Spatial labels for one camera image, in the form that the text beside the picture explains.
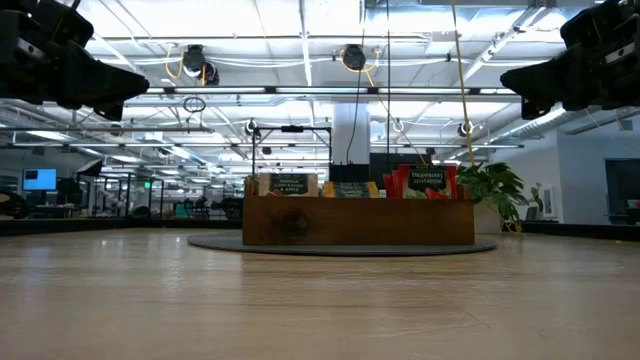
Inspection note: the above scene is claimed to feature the small black cabinet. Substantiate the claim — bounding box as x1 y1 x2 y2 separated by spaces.
328 162 371 184

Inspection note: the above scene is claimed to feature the grey round woven placemat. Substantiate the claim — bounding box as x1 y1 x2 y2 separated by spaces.
187 233 499 258

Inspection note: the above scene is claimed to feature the thin black power cable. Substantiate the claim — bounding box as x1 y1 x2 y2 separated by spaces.
384 0 392 174

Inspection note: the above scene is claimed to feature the long white light bar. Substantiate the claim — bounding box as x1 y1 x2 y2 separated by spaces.
9 142 525 150
142 85 519 97

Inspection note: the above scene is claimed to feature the green plant in white pot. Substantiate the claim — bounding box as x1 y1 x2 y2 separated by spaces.
455 160 546 235

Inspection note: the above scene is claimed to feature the white building column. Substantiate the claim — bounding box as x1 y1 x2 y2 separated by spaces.
332 102 371 166

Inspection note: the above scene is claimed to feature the black hanging cord reel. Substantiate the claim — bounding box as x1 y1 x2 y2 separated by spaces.
181 43 221 87
341 43 368 72

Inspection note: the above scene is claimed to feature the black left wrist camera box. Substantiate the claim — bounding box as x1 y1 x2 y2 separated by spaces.
92 101 126 123

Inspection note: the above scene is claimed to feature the black cable loop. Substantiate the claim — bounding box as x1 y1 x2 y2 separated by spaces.
182 95 207 114

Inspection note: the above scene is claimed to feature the black aluminium table frame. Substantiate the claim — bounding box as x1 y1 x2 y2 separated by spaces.
0 217 640 242

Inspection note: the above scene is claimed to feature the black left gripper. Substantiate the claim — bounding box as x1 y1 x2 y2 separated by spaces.
0 0 151 110

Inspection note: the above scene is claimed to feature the dark wall screen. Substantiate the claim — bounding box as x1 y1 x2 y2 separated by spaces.
604 158 640 225

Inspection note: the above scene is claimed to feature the red strawberry tea bag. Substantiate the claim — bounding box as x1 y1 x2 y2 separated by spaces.
382 169 401 200
397 163 459 201

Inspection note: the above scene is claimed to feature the black metal stand frame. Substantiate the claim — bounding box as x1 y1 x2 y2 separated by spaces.
250 124 333 177

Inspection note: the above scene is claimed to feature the silver ventilation duct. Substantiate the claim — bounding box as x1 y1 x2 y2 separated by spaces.
487 102 601 147

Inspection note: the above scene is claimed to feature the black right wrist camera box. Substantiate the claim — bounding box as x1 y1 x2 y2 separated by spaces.
520 97 552 121

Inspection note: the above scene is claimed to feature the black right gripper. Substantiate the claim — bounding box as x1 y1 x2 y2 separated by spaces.
499 0 640 112

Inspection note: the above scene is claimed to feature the yellow power cable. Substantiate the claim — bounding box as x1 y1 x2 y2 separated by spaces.
449 0 476 169

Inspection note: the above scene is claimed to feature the large black cabinet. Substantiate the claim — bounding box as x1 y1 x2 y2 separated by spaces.
369 152 434 190

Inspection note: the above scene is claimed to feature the wooden tea organizer box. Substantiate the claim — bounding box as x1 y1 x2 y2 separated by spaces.
242 179 476 247

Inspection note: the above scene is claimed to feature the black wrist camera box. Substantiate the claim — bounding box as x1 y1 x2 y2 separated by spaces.
520 97 552 121
92 101 126 123

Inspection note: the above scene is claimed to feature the computer monitor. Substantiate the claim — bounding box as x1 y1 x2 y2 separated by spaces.
21 167 58 193

